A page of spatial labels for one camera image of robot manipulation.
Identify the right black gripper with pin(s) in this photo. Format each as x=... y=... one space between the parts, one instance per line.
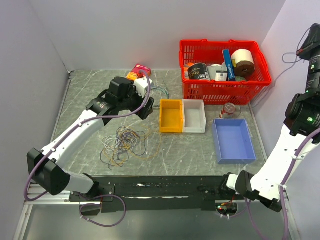
x=311 y=43

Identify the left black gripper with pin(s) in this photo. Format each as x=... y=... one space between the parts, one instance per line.
x=147 y=110

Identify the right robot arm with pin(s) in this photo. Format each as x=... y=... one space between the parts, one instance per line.
x=300 y=135

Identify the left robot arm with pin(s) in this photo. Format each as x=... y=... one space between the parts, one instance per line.
x=47 y=166

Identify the pink orange small box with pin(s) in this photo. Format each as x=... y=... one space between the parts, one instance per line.
x=139 y=71

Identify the yellow plastic bin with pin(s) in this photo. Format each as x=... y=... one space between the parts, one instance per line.
x=171 y=116

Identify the white plastic bin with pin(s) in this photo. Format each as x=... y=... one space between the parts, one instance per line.
x=194 y=116

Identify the black labelled can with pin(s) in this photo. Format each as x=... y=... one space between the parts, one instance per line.
x=198 y=71

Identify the white paper roll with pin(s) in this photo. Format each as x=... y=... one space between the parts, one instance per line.
x=241 y=55

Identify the red plastic shopping basket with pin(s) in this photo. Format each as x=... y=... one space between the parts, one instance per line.
x=250 y=78

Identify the blue tall box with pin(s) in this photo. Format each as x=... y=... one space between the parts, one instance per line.
x=229 y=65

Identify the white labelled container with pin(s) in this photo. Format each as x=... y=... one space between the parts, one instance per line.
x=217 y=72

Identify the red soda can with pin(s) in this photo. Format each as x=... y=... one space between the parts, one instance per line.
x=227 y=111

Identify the blue plastic tray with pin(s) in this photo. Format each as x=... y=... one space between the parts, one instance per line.
x=232 y=141

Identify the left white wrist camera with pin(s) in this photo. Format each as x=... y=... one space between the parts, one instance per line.
x=141 y=85

